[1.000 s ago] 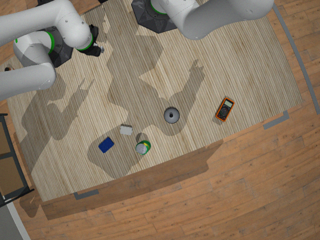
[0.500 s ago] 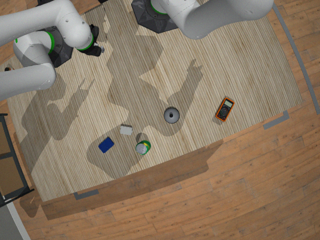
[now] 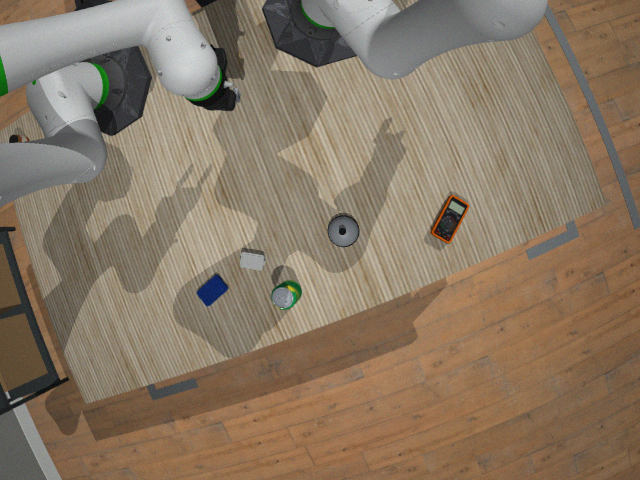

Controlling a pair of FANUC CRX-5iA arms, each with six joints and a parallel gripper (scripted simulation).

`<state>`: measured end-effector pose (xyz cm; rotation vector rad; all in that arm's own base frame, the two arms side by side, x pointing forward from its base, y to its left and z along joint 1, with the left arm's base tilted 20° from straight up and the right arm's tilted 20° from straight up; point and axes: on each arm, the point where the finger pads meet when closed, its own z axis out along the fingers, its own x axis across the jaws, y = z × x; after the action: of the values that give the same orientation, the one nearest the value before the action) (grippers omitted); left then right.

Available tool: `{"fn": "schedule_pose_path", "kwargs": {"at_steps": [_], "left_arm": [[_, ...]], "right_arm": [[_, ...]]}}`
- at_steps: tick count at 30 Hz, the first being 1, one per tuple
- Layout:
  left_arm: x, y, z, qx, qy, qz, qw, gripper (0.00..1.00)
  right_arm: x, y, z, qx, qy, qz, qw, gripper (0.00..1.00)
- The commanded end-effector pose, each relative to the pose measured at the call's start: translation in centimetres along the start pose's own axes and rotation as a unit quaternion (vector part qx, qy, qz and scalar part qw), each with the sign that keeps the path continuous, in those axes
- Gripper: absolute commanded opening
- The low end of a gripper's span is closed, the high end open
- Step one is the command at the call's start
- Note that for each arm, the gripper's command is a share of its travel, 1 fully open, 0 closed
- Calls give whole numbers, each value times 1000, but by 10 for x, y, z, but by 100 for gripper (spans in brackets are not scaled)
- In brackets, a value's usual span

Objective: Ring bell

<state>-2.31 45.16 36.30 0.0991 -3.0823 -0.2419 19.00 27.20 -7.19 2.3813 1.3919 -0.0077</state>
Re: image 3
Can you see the green and yellow drink can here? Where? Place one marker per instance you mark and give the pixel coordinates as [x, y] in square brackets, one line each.
[286, 294]

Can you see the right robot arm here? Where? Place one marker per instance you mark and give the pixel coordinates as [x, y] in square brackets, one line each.
[62, 102]

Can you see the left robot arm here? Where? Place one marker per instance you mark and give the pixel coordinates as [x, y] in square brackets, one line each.
[393, 43]

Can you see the orange digital multimeter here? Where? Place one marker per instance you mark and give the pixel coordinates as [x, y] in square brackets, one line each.
[449, 219]

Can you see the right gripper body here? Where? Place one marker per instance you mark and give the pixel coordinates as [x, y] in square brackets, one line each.
[225, 101]

